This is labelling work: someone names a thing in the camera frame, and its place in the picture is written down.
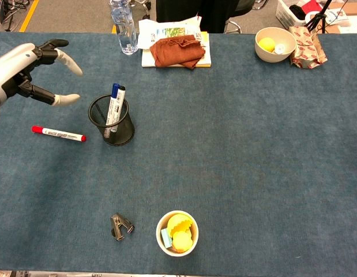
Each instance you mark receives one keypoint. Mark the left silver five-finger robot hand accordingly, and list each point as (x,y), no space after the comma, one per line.
(14,69)

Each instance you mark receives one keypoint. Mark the red cap whiteboard marker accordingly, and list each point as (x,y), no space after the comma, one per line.
(60,134)

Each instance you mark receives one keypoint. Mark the black cap whiteboard marker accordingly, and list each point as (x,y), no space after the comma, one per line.
(119,101)

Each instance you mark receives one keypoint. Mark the blue cap whiteboard marker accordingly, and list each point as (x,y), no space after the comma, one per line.
(112,104)

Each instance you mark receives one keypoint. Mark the black mesh pen holder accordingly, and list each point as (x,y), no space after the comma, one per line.
(124,134)

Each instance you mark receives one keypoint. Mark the clear plastic water bottle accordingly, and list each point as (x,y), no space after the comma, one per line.
(124,31)

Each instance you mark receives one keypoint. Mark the white printed plastic bag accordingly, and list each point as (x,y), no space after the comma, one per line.
(149,31)

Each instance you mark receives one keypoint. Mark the brown folded cloth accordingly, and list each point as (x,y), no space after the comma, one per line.
(178,52)

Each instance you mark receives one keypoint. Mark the person in black clothes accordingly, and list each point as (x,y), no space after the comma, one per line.
(178,10)

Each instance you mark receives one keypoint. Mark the dark metal staple remover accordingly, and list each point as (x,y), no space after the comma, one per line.
(120,228)

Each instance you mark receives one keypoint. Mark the white book with yellow edge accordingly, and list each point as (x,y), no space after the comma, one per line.
(205,57)

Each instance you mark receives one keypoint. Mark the blue felt table cover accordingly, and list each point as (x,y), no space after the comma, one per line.
(224,144)

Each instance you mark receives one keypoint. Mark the chrome stool base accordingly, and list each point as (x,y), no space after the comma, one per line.
(234,24)

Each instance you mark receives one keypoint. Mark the yellow cracked eggshell toy half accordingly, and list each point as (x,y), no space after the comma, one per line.
(179,223)

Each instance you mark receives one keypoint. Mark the teal eraser block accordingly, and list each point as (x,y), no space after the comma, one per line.
(166,238)

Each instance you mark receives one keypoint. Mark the yellow round eggshell toy half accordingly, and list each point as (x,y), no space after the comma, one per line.
(182,242)

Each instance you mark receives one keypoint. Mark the small cream cup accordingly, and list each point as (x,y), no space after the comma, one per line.
(195,231)

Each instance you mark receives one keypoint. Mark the yellow ball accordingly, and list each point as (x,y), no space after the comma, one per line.
(266,44)

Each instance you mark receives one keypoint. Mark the large cream bowl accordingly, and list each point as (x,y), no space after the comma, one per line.
(267,56)

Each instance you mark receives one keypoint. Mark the white plastic basket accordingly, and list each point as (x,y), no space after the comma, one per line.
(285,14)

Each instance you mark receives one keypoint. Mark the red patterned paper snack bag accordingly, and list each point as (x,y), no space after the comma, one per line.
(309,49)

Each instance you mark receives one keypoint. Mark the black tripod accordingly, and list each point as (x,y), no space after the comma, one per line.
(315,21)

